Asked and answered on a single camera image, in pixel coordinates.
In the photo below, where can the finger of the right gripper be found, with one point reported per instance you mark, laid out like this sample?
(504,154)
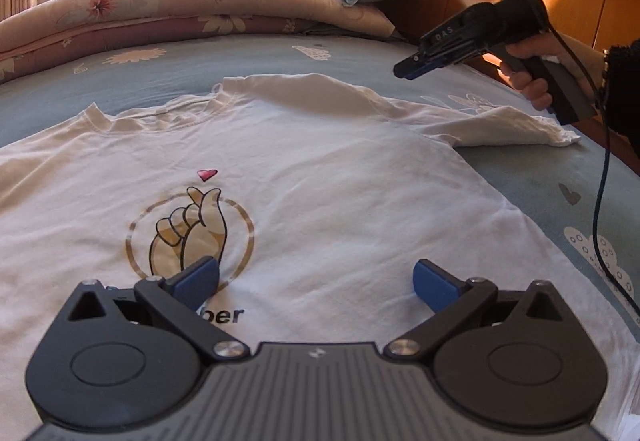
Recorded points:
(423,62)

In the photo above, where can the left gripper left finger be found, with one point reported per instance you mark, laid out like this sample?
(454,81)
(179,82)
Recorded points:
(114,359)

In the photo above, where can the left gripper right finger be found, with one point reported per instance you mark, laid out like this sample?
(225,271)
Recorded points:
(509,360)

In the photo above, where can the white long sleeve shirt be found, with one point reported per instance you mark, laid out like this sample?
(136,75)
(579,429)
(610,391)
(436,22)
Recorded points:
(316,196)

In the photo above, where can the black fuzzy sleeve forearm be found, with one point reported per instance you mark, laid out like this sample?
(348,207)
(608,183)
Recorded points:
(622,89)

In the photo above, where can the person right hand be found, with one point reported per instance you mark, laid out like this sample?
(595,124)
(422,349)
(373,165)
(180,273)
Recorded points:
(583,62)

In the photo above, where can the blue floral bed sheet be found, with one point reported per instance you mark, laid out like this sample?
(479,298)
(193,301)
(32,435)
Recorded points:
(586,201)

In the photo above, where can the pink floral folded quilt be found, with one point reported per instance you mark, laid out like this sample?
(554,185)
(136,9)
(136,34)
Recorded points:
(60,31)

